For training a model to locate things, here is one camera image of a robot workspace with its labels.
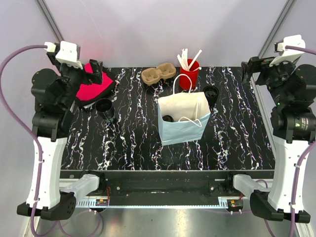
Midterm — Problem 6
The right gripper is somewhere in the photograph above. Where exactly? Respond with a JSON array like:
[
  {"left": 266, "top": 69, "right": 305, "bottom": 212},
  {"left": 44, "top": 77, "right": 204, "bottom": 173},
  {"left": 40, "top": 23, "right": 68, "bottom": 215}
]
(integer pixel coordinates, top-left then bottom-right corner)
[{"left": 241, "top": 53, "right": 298, "bottom": 106}]

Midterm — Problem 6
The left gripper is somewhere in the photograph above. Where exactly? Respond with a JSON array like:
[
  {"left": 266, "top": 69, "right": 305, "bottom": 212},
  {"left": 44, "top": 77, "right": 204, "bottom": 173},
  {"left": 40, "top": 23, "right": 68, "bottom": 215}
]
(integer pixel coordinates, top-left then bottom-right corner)
[{"left": 48, "top": 51, "right": 102, "bottom": 108}]

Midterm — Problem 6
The black coffee cup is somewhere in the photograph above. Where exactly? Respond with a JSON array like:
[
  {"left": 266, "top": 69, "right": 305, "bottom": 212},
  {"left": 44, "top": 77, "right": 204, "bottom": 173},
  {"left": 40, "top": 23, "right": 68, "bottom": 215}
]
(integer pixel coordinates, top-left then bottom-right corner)
[
  {"left": 162, "top": 115, "right": 174, "bottom": 122},
  {"left": 95, "top": 98, "right": 115, "bottom": 122}
]

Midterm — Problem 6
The brown pulp cup carrier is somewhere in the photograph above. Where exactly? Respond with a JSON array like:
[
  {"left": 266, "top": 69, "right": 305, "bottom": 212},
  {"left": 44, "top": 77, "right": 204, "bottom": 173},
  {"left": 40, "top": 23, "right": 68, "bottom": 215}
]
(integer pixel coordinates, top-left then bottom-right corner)
[{"left": 141, "top": 63, "right": 176, "bottom": 85}]

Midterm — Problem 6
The light blue paper bag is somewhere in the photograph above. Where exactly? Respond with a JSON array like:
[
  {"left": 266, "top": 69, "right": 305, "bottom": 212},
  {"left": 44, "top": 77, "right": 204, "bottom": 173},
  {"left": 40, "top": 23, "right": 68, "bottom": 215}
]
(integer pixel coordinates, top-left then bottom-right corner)
[{"left": 158, "top": 82, "right": 211, "bottom": 146}]

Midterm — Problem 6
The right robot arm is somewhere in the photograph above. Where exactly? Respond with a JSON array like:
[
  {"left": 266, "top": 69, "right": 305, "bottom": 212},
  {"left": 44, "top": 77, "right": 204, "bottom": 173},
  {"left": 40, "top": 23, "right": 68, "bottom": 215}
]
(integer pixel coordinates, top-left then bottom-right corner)
[{"left": 224, "top": 56, "right": 316, "bottom": 223}]

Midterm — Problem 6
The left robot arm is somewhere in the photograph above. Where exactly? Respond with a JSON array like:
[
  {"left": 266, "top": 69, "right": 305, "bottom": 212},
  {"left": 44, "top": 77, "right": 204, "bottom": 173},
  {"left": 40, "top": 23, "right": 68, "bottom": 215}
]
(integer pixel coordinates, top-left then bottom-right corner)
[{"left": 17, "top": 60, "right": 107, "bottom": 221}]

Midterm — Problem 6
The red and black cloth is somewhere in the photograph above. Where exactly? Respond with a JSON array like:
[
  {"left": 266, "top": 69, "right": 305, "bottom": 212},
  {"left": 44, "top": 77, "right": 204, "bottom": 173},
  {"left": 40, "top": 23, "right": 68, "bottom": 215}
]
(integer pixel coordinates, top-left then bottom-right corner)
[{"left": 75, "top": 59, "right": 118, "bottom": 107}]

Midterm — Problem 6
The stack of black lids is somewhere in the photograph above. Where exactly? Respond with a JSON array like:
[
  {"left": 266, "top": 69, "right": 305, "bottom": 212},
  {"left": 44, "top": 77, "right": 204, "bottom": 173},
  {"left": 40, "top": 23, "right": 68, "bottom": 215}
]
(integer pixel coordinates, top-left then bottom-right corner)
[{"left": 203, "top": 86, "right": 219, "bottom": 107}]

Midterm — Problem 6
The white wrapped straw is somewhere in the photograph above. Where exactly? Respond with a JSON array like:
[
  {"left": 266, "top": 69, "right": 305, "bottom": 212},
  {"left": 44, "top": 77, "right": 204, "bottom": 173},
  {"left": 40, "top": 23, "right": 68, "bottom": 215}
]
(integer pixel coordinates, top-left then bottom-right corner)
[
  {"left": 189, "top": 49, "right": 202, "bottom": 69},
  {"left": 177, "top": 48, "right": 190, "bottom": 71}
]

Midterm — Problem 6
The red straw cup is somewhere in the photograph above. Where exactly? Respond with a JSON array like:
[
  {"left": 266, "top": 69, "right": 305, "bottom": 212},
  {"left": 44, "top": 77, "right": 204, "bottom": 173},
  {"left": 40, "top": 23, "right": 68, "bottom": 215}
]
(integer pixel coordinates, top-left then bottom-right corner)
[{"left": 179, "top": 61, "right": 199, "bottom": 90}]

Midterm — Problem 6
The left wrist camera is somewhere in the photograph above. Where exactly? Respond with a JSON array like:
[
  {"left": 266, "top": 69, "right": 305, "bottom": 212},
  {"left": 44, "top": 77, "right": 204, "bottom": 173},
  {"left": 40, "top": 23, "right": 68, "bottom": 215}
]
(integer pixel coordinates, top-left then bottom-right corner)
[{"left": 44, "top": 41, "right": 83, "bottom": 69}]

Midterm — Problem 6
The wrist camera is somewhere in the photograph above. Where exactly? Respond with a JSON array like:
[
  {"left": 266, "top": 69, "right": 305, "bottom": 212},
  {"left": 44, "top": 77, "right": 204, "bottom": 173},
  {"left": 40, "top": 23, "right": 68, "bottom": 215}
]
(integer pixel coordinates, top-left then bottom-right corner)
[
  {"left": 44, "top": 41, "right": 83, "bottom": 69},
  {"left": 269, "top": 34, "right": 307, "bottom": 67}
]

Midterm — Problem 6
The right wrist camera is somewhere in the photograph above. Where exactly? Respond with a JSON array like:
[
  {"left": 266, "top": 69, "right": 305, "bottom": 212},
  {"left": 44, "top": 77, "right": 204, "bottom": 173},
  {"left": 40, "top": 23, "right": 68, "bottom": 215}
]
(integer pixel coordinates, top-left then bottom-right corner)
[{"left": 269, "top": 34, "right": 307, "bottom": 67}]

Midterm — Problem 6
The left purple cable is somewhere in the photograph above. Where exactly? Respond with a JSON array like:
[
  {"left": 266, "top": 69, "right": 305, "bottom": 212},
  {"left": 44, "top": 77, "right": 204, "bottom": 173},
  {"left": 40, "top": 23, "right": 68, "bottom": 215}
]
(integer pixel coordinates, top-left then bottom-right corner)
[{"left": 0, "top": 44, "right": 47, "bottom": 237}]

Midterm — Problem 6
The purple cable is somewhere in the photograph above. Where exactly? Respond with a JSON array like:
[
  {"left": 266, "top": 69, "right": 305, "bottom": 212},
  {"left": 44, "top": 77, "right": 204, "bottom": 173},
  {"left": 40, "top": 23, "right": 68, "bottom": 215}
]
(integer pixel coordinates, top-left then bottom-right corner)
[
  {"left": 0, "top": 44, "right": 47, "bottom": 237},
  {"left": 263, "top": 45, "right": 316, "bottom": 237}
]

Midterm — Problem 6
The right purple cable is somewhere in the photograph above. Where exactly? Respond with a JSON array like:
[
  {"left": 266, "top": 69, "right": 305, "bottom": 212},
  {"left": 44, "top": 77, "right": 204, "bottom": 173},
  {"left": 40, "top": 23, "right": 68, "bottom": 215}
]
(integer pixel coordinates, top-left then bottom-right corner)
[{"left": 263, "top": 45, "right": 316, "bottom": 237}]

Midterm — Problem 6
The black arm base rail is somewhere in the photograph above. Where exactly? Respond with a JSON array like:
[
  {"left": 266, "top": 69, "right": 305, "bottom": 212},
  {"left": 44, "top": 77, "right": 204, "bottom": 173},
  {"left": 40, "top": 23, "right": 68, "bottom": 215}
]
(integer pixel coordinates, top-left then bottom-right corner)
[{"left": 59, "top": 170, "right": 275, "bottom": 207}]

